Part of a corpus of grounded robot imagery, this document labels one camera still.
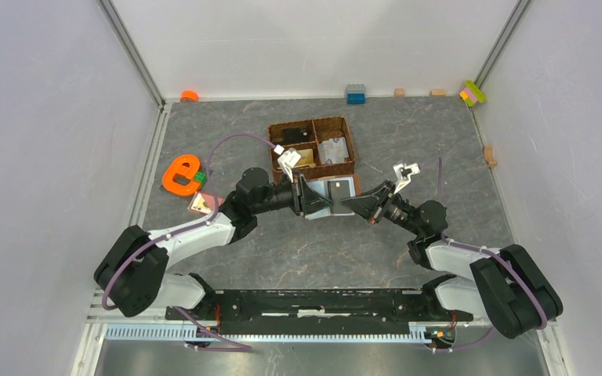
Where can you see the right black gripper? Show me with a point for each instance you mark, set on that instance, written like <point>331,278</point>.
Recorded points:
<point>372,204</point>

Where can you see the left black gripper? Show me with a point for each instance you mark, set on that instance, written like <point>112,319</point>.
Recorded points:
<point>305,200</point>

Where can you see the brown leather card holder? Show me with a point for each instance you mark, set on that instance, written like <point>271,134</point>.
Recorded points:
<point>321,186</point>

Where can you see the black card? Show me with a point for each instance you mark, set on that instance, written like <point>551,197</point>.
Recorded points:
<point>338,190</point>

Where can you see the dark grey card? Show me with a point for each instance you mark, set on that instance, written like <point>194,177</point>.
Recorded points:
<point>291,136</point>

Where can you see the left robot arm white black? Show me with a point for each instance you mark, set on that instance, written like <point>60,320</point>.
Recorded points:
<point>134,275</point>

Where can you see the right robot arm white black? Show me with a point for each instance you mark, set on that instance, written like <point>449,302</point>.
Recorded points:
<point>503,285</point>

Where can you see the gold card in basket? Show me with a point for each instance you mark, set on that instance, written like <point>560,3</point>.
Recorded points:
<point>306,158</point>

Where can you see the white cards in basket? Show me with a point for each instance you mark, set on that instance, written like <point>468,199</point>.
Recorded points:
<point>333,151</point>

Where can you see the pink card on table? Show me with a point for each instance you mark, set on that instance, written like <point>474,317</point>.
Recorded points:
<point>204,203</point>

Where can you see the brown wicker divided basket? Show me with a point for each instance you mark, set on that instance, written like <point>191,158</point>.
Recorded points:
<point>323,128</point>

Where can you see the blue grey toy brick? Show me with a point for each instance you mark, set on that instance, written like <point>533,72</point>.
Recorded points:
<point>355,94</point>

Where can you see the green toy block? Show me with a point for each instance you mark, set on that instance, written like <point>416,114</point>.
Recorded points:
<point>199,178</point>

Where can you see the wooden arch block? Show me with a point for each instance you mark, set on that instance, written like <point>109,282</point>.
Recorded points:
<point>489,157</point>

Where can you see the orange plastic letter toy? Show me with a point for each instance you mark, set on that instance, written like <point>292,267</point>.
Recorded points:
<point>179,179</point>

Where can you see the green pink yellow brick stack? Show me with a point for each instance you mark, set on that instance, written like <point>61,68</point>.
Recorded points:
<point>471,94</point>

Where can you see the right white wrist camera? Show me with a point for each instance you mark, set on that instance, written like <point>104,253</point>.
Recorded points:
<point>404,173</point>

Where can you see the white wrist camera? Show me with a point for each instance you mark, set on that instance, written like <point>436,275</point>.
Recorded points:
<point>287,159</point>
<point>404,173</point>

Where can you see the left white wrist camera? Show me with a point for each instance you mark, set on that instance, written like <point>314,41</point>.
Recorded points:
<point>287,159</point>

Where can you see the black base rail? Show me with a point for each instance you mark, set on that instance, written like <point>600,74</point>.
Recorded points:
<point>321,311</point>

